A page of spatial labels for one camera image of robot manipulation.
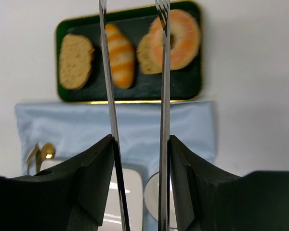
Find gold spoon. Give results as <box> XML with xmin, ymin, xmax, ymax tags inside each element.
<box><xmin>36</xmin><ymin>142</ymin><xmax>55</xmax><ymax>173</ymax></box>

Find light blue cloth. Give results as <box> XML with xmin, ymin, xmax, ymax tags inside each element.
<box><xmin>14</xmin><ymin>100</ymin><xmax>220</xmax><ymax>231</ymax></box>

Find white bowl with handles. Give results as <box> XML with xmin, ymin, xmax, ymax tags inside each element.
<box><xmin>144</xmin><ymin>172</ymin><xmax>178</xmax><ymax>231</ymax></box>

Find metal tongs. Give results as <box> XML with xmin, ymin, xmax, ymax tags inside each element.
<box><xmin>99</xmin><ymin>0</ymin><xmax>171</xmax><ymax>231</ymax></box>

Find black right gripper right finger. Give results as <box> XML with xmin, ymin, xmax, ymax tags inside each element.
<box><xmin>170</xmin><ymin>135</ymin><xmax>289</xmax><ymax>231</ymax></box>

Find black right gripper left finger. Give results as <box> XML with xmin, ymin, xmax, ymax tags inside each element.
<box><xmin>0</xmin><ymin>135</ymin><xmax>114</xmax><ymax>231</ymax></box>

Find white rectangular plate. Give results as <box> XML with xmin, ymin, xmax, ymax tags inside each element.
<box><xmin>38</xmin><ymin>160</ymin><xmax>145</xmax><ymax>231</ymax></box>

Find orange sugared donut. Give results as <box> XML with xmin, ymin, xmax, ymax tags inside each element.
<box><xmin>149</xmin><ymin>9</ymin><xmax>201</xmax><ymax>70</ymax></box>

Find striped bread roll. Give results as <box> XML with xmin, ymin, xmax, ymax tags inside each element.
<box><xmin>105</xmin><ymin>24</ymin><xmax>136</xmax><ymax>89</ymax></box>

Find small bread slice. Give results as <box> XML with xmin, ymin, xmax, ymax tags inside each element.
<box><xmin>136</xmin><ymin>34</ymin><xmax>162</xmax><ymax>75</ymax></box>

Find large bread slice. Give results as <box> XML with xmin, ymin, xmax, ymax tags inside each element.
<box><xmin>59</xmin><ymin>34</ymin><xmax>95</xmax><ymax>90</ymax></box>

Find dark green tray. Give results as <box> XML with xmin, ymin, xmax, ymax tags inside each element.
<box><xmin>55</xmin><ymin>4</ymin><xmax>203</xmax><ymax>103</ymax></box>

